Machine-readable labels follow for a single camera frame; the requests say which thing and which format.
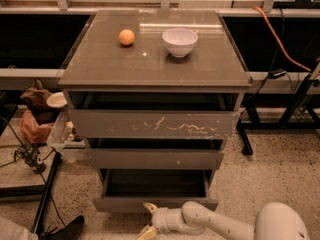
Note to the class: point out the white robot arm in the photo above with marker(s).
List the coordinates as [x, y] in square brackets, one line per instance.
[274, 221]

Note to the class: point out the grey bottom drawer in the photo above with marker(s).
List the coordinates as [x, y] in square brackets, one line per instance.
[126, 190]

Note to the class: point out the grey middle drawer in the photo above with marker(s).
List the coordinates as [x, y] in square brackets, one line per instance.
[172, 154]

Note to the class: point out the clear plastic bin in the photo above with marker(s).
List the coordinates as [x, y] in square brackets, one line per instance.
[60, 140]

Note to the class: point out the orange cloth bag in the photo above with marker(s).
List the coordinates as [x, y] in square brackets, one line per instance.
[32, 131]

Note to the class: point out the white ceramic bowl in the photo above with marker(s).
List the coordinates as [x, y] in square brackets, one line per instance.
[179, 41]

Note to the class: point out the small white bowl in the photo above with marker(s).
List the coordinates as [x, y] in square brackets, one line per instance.
[57, 100]

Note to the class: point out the black metal stand leg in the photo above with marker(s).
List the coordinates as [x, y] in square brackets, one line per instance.
[46, 194]

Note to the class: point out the black power adapter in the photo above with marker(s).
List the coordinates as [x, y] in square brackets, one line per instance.
[275, 74]

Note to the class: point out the metal clamp tool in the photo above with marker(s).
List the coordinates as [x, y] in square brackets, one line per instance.
[30, 155]

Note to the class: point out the scratched grey top drawer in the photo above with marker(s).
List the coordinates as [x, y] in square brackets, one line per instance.
[153, 124]

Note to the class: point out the brown plush toy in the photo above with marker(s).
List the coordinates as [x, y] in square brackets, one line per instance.
[35, 98]

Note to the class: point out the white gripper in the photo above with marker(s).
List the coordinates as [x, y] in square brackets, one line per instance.
[160, 218]

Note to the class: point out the black table frame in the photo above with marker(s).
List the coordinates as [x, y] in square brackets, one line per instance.
[296, 106]

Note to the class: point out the orange fruit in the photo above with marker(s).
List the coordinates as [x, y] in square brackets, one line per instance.
[126, 37]

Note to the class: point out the black shoe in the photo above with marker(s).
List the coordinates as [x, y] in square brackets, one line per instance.
[72, 231]

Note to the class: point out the grey drawer cabinet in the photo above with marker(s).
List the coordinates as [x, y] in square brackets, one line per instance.
[103, 74]

